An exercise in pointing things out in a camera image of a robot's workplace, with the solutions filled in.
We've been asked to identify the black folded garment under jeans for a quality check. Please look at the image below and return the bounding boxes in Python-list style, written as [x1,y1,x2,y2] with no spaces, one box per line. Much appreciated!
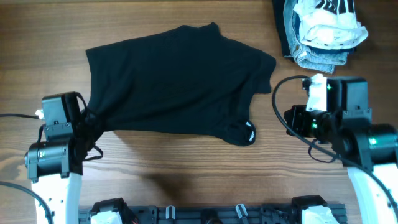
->
[272,0,294,62]

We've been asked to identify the white printed garment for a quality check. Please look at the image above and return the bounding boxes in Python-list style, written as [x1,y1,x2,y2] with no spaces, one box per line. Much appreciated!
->
[293,0,368,50]

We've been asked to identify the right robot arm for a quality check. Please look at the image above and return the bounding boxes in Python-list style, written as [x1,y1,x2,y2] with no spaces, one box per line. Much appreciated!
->
[284,74,397,223]

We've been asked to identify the left black camera cable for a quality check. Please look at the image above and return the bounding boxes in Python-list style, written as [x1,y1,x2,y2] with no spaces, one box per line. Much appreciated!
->
[0,113,54,224]

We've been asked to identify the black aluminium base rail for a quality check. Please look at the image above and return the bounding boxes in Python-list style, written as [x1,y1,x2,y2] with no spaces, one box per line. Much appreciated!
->
[77,203,348,224]

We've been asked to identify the black camera cable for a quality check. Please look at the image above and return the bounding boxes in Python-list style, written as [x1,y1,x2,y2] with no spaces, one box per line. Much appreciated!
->
[271,75,398,212]
[0,113,54,224]

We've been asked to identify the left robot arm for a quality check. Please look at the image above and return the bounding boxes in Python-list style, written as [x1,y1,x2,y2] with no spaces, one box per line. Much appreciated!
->
[24,92,103,223]

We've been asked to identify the black t-shirt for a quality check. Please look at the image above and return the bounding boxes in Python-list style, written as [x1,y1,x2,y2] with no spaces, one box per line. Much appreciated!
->
[85,23,276,146]

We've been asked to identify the right black camera cable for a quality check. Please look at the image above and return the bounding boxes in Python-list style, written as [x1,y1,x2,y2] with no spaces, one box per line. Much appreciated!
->
[271,75,398,212]

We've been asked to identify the folded blue jeans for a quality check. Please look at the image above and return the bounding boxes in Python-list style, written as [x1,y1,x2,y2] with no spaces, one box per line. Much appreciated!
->
[283,0,353,74]

